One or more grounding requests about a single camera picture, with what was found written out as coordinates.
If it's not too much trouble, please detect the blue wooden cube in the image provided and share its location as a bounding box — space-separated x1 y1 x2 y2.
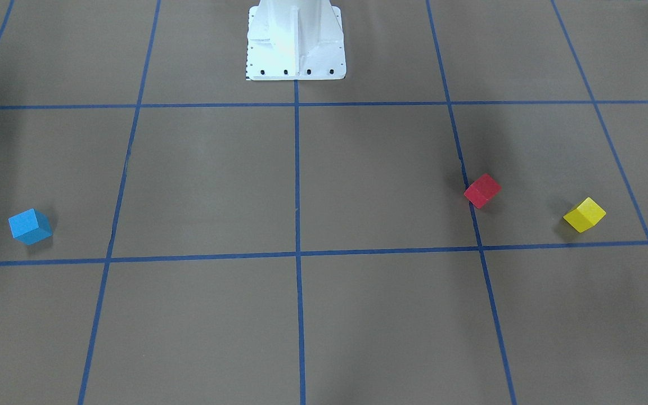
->
8 209 52 245

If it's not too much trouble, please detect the yellow wooden cube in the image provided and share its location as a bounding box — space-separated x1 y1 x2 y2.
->
563 197 607 233

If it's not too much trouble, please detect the red wooden cube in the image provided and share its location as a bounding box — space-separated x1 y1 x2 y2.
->
463 173 502 209

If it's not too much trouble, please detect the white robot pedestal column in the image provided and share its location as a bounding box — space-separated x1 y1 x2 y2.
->
245 1 347 80

